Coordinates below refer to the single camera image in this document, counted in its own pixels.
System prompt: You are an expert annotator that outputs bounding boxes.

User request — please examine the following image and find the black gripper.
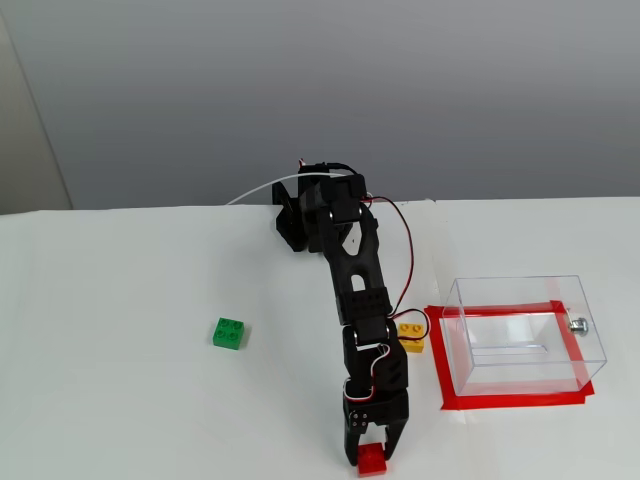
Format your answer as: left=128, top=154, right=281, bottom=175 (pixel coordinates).
left=341, top=379, right=413, bottom=467

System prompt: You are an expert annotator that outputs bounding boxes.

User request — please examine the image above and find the red lego brick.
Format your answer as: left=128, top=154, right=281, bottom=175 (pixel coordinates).
left=356, top=442, right=389, bottom=475

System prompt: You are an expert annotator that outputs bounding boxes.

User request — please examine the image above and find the yellow lego brick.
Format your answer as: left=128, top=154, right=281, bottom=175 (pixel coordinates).
left=397, top=322, right=427, bottom=354

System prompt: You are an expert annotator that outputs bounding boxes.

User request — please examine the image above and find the transparent plastic box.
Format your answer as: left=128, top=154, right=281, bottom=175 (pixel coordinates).
left=442, top=273, right=609, bottom=397

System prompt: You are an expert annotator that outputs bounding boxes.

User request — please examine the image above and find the green lego brick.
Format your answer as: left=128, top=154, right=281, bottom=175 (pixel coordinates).
left=211, top=316, right=246, bottom=351

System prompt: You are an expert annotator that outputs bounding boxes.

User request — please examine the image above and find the black table clamp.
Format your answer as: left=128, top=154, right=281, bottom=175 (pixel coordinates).
left=271, top=180, right=309, bottom=254

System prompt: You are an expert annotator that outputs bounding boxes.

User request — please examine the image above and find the gripper servo wire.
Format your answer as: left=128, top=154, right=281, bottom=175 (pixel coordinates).
left=343, top=343, right=394, bottom=404

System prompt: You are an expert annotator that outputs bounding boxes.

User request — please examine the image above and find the red tape frame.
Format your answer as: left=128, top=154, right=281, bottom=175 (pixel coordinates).
left=423, top=299, right=596, bottom=412

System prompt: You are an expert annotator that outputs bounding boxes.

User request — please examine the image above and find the forearm servo wire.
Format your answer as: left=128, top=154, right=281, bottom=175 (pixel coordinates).
left=364, top=196, right=431, bottom=322

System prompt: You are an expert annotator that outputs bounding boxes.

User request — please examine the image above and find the white cable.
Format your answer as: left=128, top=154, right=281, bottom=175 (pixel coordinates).
left=224, top=171, right=351, bottom=206

